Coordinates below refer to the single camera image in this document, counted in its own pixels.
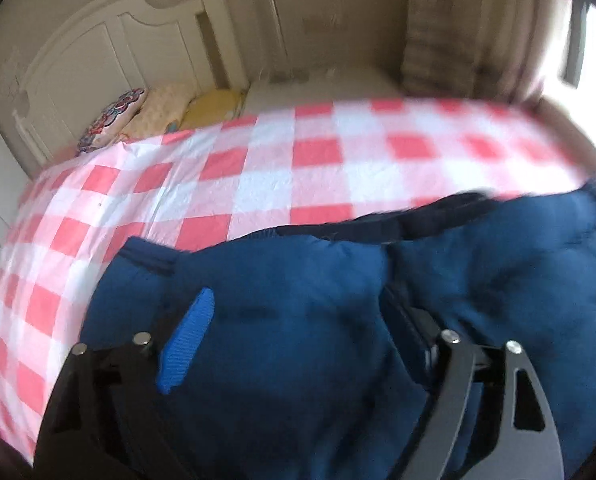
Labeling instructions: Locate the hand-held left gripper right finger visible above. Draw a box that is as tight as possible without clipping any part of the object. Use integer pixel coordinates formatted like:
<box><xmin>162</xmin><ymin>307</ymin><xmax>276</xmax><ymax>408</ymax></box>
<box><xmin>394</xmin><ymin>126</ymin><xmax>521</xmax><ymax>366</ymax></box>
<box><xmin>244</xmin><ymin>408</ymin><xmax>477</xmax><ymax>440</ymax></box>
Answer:
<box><xmin>380</xmin><ymin>285</ymin><xmax>564</xmax><ymax>480</ymax></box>

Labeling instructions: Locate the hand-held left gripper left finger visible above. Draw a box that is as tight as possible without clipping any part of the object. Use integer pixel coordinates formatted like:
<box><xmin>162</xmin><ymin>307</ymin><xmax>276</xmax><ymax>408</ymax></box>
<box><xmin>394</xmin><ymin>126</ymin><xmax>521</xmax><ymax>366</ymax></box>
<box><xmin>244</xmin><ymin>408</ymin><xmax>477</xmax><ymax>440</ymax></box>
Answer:
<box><xmin>33</xmin><ymin>287</ymin><xmax>216</xmax><ymax>480</ymax></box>

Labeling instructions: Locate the blue puffer jacket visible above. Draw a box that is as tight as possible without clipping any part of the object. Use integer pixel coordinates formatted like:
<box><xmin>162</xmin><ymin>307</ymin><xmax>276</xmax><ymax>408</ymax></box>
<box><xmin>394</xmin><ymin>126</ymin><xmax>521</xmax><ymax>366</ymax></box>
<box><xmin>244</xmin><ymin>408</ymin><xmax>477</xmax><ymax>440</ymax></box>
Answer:
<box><xmin>80</xmin><ymin>180</ymin><xmax>596</xmax><ymax>480</ymax></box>

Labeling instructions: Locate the pink checked bed sheet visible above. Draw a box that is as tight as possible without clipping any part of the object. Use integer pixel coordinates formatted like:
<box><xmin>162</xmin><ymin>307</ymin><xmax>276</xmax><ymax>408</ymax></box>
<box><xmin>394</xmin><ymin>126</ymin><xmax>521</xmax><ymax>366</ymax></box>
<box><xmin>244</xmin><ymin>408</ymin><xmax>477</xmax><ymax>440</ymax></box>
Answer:
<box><xmin>0</xmin><ymin>97</ymin><xmax>594</xmax><ymax>466</ymax></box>

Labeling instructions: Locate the cream checked pillow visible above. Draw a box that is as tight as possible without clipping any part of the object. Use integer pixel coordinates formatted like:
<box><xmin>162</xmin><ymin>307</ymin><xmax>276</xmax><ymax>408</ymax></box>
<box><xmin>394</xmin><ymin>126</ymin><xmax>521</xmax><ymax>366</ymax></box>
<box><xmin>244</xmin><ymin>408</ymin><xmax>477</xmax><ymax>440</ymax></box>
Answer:
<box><xmin>123</xmin><ymin>84</ymin><xmax>199</xmax><ymax>141</ymax></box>

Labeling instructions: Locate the embroidered floral pillow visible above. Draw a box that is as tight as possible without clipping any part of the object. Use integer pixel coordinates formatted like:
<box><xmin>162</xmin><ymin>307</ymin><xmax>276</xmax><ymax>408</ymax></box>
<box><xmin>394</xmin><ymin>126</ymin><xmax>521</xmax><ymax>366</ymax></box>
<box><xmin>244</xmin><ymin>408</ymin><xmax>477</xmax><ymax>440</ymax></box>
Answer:
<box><xmin>77</xmin><ymin>88</ymin><xmax>146</xmax><ymax>153</ymax></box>

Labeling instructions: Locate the yellow pillow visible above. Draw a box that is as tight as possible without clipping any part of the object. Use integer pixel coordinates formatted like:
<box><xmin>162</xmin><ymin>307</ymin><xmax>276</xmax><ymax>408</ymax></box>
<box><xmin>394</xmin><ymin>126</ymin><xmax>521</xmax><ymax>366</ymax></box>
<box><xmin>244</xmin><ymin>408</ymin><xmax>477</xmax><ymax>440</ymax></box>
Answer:
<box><xmin>180</xmin><ymin>89</ymin><xmax>249</xmax><ymax>128</ymax></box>

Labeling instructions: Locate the white nightstand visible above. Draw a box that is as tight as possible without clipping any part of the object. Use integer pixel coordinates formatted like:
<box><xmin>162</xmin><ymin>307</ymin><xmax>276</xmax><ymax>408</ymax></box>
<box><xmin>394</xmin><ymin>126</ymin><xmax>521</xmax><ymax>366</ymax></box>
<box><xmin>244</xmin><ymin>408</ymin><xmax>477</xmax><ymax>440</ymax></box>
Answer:
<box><xmin>243</xmin><ymin>67</ymin><xmax>409</xmax><ymax>111</ymax></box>

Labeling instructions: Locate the white wooden headboard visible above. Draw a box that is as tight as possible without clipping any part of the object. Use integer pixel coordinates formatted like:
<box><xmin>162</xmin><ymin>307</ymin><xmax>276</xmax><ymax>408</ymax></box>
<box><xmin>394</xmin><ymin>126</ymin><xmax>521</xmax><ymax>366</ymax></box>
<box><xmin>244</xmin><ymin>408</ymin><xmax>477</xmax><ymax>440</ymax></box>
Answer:
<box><xmin>13</xmin><ymin>0</ymin><xmax>251</xmax><ymax>171</ymax></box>

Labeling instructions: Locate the beige boat print curtain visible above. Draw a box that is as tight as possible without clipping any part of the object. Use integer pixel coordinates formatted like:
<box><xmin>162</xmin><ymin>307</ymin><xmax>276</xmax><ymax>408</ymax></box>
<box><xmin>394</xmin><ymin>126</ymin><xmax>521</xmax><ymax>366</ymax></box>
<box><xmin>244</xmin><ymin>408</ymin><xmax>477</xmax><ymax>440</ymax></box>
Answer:
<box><xmin>400</xmin><ymin>0</ymin><xmax>569</xmax><ymax>101</ymax></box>

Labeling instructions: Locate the silver lamp stand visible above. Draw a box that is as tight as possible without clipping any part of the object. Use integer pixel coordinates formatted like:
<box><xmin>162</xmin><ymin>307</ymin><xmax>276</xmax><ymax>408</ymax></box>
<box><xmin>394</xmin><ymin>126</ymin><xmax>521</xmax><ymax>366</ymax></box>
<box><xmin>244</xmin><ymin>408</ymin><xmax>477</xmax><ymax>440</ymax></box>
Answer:
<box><xmin>263</xmin><ymin>0</ymin><xmax>286</xmax><ymax>81</ymax></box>

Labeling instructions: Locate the window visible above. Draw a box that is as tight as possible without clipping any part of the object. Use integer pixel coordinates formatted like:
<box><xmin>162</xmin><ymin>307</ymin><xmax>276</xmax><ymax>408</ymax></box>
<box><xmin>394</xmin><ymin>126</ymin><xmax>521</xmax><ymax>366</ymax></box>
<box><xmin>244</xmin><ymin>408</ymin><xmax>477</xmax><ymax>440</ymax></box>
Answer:
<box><xmin>563</xmin><ymin>0</ymin><xmax>596</xmax><ymax>101</ymax></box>

